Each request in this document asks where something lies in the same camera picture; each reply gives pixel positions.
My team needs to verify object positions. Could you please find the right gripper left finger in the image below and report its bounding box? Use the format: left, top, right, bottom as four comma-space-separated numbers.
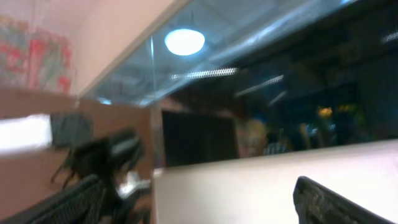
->
1, 175, 124, 224

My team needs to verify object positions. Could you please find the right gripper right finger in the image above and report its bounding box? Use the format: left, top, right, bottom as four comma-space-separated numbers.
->
293, 176, 393, 224

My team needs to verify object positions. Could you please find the round ceiling lamp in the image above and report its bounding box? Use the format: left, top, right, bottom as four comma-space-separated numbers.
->
164, 29, 205, 56

